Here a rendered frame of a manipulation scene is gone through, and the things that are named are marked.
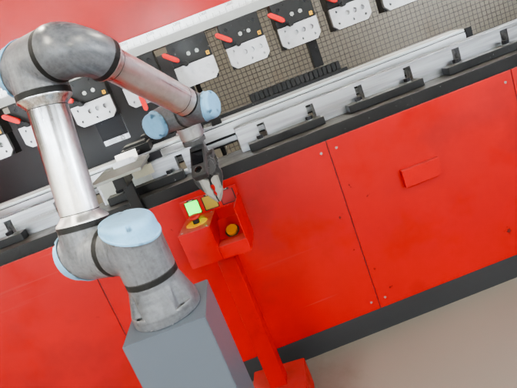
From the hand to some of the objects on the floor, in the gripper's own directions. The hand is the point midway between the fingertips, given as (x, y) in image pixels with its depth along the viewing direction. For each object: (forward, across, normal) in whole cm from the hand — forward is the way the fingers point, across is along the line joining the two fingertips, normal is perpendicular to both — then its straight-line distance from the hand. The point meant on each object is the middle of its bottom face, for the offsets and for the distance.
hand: (218, 199), depth 154 cm
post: (+95, -50, -117) cm, 158 cm away
